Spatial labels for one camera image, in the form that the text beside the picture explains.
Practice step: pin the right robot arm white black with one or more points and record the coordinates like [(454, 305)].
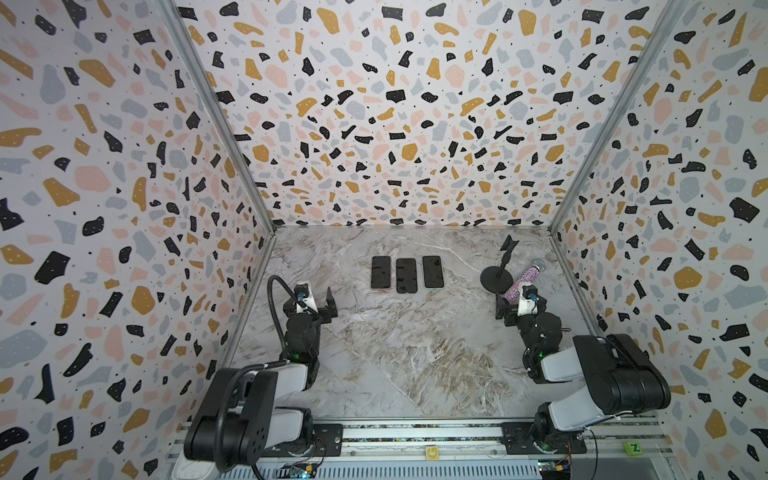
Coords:
[(618, 377)]

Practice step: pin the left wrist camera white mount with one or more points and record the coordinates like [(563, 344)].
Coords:
[(304, 299)]

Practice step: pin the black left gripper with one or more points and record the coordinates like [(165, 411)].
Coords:
[(324, 314)]

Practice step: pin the glitter purple microphone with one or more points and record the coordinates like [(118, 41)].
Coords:
[(528, 277)]

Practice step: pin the aluminium corner post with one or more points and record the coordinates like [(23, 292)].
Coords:
[(188, 54), (669, 16)]

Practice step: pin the green sticker tag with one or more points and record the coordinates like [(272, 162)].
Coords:
[(633, 449)]

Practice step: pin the aluminium corner post right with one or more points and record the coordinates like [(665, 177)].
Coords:
[(669, 16)]

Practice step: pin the black phone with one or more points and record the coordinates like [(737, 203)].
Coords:
[(433, 276), (406, 276)]

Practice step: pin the yellow sticker tag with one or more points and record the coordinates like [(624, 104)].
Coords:
[(432, 453)]

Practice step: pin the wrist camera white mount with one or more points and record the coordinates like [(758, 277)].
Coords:
[(304, 299), (527, 300)]

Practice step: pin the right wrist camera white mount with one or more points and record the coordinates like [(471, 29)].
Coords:
[(527, 300)]

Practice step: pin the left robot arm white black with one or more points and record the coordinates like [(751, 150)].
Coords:
[(240, 421)]

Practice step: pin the aluminium corner post left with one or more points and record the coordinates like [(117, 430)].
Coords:
[(188, 54)]

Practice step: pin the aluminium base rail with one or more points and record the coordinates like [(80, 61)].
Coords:
[(495, 448)]

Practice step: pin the black phone stand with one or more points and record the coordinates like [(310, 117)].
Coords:
[(496, 279)]

